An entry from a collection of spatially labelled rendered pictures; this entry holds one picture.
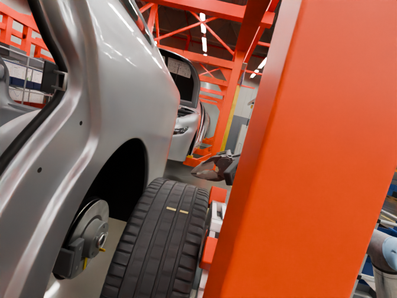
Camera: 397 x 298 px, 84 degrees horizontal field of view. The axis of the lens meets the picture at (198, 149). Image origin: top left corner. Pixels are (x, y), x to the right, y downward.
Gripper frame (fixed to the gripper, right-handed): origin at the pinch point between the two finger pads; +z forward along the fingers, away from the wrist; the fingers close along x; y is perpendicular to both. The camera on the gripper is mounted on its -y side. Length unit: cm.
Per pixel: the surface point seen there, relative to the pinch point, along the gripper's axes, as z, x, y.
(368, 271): -106, -165, 99
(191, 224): 2.5, -11.5, -12.2
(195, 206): 1.4, -9.6, -5.5
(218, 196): -3.5, -21.4, 20.0
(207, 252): -2.1, -15.0, -21.2
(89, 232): 48, -15, 0
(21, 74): 434, 163, 434
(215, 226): -3.7, -17.4, -7.1
